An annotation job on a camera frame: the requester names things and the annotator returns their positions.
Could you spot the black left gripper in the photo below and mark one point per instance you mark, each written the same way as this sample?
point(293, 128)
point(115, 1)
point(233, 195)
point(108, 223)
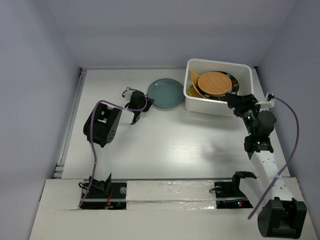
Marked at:
point(148, 104)

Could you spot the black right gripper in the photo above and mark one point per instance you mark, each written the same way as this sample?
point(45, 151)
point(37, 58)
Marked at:
point(242, 103)

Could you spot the striped rim round plate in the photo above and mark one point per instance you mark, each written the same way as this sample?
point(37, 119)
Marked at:
point(234, 90)

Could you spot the round orange woven plate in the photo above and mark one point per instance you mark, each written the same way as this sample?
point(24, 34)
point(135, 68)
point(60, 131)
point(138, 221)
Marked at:
point(214, 83)

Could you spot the green yellow bamboo tray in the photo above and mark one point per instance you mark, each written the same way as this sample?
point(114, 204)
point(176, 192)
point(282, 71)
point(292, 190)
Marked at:
point(192, 92)

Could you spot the orange fish-shaped woven basket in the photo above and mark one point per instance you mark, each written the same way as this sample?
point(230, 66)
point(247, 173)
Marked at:
point(194, 78)

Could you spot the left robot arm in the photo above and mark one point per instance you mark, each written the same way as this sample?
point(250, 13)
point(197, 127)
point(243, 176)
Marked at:
point(100, 130)

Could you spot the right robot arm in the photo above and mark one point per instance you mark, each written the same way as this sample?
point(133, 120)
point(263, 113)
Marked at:
point(279, 214)

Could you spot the white plastic bin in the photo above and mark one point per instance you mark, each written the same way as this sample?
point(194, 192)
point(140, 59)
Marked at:
point(241, 72)

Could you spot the teal round ceramic plate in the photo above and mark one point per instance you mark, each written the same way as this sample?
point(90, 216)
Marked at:
point(167, 93)

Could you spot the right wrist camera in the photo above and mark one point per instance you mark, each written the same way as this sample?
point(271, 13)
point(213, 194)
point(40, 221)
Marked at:
point(268, 102)

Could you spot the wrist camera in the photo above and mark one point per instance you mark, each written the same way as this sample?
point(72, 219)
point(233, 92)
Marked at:
point(268, 102)
point(127, 93)

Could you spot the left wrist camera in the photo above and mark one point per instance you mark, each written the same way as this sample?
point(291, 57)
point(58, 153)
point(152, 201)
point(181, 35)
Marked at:
point(127, 93)

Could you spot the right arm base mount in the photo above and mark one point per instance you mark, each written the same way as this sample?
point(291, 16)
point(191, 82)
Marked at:
point(229, 198)

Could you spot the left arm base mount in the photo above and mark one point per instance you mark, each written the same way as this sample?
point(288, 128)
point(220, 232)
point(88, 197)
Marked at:
point(115, 199)

